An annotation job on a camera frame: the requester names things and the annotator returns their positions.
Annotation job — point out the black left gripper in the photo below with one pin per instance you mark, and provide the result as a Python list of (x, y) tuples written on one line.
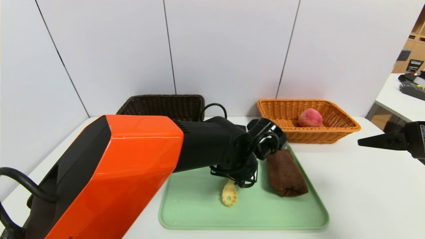
[(245, 181)]

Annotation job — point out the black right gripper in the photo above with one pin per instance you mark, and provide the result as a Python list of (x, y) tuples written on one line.
[(417, 137)]

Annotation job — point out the brown towel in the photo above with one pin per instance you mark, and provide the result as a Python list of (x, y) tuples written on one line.
[(287, 176)]

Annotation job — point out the red peach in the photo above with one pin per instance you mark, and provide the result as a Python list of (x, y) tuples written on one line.
[(310, 118)]

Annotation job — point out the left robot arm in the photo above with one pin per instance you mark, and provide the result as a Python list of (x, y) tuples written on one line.
[(132, 166)]

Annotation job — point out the orange wicker basket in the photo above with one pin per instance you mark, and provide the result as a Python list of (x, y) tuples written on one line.
[(315, 136)]

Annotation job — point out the dark brown wicker basket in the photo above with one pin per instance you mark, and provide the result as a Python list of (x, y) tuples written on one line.
[(159, 106)]

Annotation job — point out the white side table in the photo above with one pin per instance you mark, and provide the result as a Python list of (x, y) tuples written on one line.
[(395, 99)]

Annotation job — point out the light green plastic tray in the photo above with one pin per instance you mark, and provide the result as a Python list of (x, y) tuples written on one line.
[(282, 212)]

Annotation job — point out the dark bristle brush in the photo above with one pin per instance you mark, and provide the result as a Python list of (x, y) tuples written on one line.
[(411, 91)]

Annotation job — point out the black flat item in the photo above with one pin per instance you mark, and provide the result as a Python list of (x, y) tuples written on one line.
[(408, 78)]

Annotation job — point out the small black sign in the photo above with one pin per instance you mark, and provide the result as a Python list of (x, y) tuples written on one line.
[(414, 65)]

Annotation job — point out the wooden shelf unit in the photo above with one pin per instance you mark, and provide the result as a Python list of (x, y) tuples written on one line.
[(416, 49)]

